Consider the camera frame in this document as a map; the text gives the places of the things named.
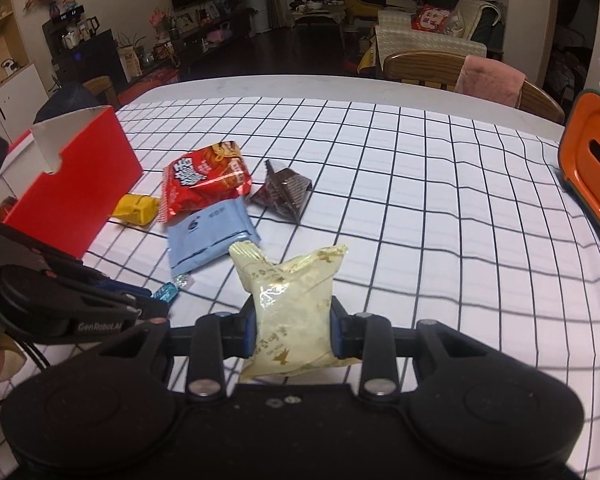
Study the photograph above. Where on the yellow candy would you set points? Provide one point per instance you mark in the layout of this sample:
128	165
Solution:
135	208

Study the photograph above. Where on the wooden coffee table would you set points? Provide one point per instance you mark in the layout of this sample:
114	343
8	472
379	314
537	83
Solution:
317	15

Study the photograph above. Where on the red snack packet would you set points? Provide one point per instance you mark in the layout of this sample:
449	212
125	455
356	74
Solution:
205	180

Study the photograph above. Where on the chair with dark jacket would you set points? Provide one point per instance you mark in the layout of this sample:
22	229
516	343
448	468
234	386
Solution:
70	102

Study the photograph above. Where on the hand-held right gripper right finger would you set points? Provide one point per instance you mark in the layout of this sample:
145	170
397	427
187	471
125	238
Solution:
336	332

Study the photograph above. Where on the orange red crates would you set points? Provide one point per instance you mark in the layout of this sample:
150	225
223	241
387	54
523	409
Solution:
150	85

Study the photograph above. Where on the white paper carton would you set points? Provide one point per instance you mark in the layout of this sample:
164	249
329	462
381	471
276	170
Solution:
130	62

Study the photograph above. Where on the white cabinet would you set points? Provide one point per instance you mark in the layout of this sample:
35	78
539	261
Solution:
10	105

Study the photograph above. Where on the dark television console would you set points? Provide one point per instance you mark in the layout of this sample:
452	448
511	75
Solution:
205	45

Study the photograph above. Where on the white checked tablecloth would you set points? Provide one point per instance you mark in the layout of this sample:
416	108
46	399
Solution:
430	210

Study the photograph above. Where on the wooden dining chair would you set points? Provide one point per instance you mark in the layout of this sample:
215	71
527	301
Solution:
420	67

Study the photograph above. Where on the cream snack packet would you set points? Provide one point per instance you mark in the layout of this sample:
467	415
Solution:
290	310

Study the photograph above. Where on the pink plush toy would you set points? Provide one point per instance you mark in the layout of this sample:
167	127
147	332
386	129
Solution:
219	36

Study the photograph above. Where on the dark triangular snack packet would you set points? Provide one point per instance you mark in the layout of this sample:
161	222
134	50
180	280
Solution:
280	192

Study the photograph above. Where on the orange and green desk organizer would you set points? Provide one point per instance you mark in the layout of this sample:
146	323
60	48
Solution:
590	175

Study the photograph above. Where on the pink towel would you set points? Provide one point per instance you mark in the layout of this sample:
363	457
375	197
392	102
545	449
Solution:
487	80

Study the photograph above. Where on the red cardboard box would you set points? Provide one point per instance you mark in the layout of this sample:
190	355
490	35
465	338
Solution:
80	185

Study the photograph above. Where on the teal candy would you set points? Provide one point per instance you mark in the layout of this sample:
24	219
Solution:
166	292

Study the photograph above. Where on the sofa with cream cover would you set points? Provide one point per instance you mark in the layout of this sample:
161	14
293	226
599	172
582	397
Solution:
415	37

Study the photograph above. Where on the pink flower bouquet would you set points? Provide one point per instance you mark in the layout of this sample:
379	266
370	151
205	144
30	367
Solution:
160	20

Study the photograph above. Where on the light blue snack packet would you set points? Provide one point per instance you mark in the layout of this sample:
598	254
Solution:
205	235

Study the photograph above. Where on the black water dispenser cabinet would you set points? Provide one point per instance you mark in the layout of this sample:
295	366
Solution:
90	60

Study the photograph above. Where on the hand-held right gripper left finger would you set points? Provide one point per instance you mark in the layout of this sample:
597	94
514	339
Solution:
250	330

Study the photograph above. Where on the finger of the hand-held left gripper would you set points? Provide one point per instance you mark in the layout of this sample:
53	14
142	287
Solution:
122	292

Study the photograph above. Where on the red printed cushion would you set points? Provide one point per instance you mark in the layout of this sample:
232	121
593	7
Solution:
430	20

